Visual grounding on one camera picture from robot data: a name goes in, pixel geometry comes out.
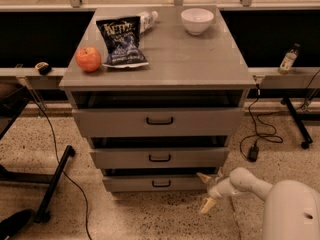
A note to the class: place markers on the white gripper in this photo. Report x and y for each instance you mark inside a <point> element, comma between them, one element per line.
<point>214,191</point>

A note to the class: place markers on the grey bottom drawer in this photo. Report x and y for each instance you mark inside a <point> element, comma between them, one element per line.
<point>157,183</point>

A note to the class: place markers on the grey drawer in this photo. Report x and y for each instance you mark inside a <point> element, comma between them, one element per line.
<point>157,183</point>
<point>138,158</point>
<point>157,122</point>

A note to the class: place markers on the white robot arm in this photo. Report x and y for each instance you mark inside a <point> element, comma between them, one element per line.
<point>291,208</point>

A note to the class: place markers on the grey middle drawer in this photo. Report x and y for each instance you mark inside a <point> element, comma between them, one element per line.
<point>138,158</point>

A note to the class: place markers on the grey drawer cabinet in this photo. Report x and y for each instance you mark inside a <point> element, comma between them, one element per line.
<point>184,71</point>

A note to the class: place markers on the grey top drawer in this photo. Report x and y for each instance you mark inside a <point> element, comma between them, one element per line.
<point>157,122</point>

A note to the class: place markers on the black stand leg right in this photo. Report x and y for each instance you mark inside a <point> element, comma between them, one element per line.
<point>301,114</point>

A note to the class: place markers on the small glass bottle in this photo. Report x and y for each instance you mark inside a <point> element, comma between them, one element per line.
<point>289,59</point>

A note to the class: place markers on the white ceramic bowl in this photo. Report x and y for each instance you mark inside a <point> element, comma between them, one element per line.
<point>196,20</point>

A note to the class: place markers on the black kettle chips bag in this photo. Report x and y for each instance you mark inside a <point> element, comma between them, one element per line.
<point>122,38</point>

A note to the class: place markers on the red apple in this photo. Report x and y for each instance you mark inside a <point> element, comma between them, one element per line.
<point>88,58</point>

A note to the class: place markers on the clear plastic water bottle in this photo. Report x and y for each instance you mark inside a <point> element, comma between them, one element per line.
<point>147,20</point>

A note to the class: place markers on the black shoe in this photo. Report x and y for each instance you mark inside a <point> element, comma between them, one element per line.
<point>15,223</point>

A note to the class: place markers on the black yellow tape measure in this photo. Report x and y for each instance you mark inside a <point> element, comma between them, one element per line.
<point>43,68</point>

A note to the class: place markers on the black cart frame left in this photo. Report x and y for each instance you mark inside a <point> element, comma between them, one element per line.
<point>13,100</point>

